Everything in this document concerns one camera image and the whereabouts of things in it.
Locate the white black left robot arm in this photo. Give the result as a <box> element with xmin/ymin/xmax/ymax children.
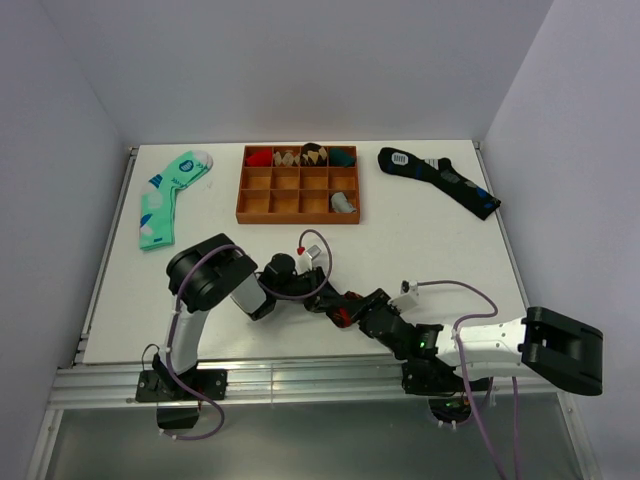
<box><xmin>152</xmin><ymin>233</ymin><xmax>347</xmax><ymax>399</ymax></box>

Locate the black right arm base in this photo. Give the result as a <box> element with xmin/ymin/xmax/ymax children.
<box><xmin>401</xmin><ymin>360</ymin><xmax>473</xmax><ymax>426</ymax></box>

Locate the rolled dark teal sock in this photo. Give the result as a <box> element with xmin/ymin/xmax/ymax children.
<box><xmin>328</xmin><ymin>148</ymin><xmax>356</xmax><ymax>168</ymax></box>

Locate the rolled black argyle sock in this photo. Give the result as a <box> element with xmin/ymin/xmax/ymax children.
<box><xmin>300</xmin><ymin>143</ymin><xmax>327</xmax><ymax>167</ymax></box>

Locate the mint green sock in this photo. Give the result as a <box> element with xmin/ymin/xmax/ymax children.
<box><xmin>138</xmin><ymin>150</ymin><xmax>213</xmax><ymax>251</ymax></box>

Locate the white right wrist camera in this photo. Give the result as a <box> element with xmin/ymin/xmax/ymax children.
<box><xmin>388</xmin><ymin>280</ymin><xmax>419</xmax><ymax>313</ymax></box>

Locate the rolled red sock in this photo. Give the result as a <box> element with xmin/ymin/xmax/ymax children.
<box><xmin>245</xmin><ymin>149</ymin><xmax>272</xmax><ymax>167</ymax></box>

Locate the aluminium front rail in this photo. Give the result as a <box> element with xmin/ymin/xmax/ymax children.
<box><xmin>47</xmin><ymin>352</ymin><xmax>574</xmax><ymax>409</ymax></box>

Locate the brown wooden compartment tray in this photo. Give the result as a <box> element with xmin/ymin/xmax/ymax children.
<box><xmin>236</xmin><ymin>142</ymin><xmax>361</xmax><ymax>225</ymax></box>

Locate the rolled beige argyle sock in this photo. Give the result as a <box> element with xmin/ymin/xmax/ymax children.
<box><xmin>273</xmin><ymin>148</ymin><xmax>301</xmax><ymax>167</ymax></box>

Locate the red yellow argyle sock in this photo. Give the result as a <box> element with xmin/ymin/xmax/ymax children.
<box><xmin>325</xmin><ymin>291</ymin><xmax>364</xmax><ymax>329</ymax></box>

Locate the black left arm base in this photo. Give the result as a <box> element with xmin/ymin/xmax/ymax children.
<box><xmin>135</xmin><ymin>363</ymin><xmax>227</xmax><ymax>430</ymax></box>

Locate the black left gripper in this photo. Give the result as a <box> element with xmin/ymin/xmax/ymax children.
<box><xmin>274</xmin><ymin>271</ymin><xmax>345</xmax><ymax>318</ymax></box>

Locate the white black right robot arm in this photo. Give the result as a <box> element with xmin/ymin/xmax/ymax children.
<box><xmin>351</xmin><ymin>290</ymin><xmax>604</xmax><ymax>396</ymax></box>

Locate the rolled grey sock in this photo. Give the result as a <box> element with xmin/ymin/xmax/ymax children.
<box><xmin>330</xmin><ymin>192</ymin><xmax>357</xmax><ymax>213</ymax></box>

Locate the black blue sock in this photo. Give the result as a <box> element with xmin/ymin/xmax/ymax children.
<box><xmin>377</xmin><ymin>147</ymin><xmax>501</xmax><ymax>220</ymax></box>

